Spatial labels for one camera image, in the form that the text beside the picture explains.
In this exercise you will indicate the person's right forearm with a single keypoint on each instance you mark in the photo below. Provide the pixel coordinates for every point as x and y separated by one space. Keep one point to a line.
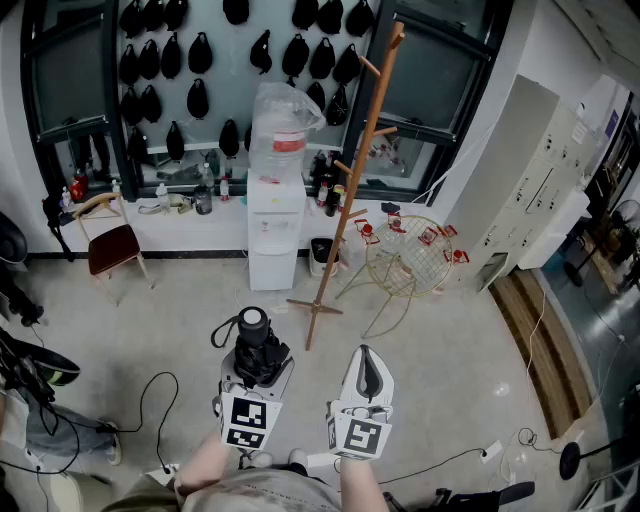
357 485

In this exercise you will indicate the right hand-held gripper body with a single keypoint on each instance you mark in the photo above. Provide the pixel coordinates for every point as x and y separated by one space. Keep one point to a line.
360 435

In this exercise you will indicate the clear plastic bag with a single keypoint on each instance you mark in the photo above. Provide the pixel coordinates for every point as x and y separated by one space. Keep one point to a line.
280 120

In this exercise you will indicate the purple wall sign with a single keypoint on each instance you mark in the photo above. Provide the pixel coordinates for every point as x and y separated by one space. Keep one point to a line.
612 124

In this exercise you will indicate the cluster of dark bottles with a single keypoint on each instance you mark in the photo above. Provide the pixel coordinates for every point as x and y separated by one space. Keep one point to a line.
330 200

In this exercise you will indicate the black tripod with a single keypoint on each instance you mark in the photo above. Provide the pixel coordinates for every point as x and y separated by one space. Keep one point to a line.
52 210

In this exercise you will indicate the black equipment pile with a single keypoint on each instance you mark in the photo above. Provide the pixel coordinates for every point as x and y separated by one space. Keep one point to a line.
45 365

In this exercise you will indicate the person's grey shirt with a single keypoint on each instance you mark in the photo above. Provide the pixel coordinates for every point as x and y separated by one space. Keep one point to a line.
250 492

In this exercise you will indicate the row of drink bottles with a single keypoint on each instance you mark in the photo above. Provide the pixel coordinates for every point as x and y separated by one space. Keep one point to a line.
202 200

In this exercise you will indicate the group of black caps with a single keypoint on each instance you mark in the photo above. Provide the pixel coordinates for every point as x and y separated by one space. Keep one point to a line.
200 52

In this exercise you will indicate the wooden coat rack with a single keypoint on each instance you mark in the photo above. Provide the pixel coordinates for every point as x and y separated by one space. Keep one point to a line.
354 187

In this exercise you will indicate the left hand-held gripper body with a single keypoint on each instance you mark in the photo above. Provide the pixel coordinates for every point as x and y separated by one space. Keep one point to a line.
247 422

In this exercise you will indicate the person's left forearm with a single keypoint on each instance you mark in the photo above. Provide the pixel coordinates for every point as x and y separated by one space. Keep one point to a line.
200 465

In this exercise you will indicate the wooden floor boards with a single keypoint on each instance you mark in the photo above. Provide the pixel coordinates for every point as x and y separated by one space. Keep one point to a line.
545 360

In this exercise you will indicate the black chair base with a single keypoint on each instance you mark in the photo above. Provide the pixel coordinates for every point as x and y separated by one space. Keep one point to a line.
490 495

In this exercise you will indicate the white display panel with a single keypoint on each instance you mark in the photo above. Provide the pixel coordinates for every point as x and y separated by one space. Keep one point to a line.
230 55

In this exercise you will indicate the white power strip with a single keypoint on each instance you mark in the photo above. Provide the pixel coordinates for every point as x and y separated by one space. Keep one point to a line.
491 451
170 468

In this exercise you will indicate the white water dispenser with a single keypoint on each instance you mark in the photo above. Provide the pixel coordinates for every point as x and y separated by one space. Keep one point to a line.
275 265

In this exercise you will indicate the white trash bin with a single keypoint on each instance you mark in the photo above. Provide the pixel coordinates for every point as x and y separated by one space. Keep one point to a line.
322 260

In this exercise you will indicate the person's white right shoe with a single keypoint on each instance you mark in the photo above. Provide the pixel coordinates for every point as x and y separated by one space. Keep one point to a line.
299 457

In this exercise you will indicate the person's white shoe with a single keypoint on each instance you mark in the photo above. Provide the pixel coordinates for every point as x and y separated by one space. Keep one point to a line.
299 457
261 460

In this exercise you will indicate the person's white left shoe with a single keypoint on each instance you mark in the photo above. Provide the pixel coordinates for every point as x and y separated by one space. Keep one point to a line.
261 460

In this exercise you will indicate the grey locker cabinet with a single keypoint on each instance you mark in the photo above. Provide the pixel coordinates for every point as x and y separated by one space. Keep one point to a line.
505 165

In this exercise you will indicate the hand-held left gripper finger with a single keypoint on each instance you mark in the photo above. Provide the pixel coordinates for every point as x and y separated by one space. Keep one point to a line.
284 380
228 370

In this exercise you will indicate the black-framed window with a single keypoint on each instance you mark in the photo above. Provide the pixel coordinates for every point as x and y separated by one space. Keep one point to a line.
70 65
430 75

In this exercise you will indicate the wooden chair with red seat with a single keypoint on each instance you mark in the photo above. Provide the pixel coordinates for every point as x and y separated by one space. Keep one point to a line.
112 250

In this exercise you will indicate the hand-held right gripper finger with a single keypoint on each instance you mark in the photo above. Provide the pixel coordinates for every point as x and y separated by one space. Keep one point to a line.
354 382
384 387

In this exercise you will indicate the clear jar with red lid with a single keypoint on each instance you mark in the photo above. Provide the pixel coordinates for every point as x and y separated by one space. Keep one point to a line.
456 256
367 232
395 221
428 236
448 231

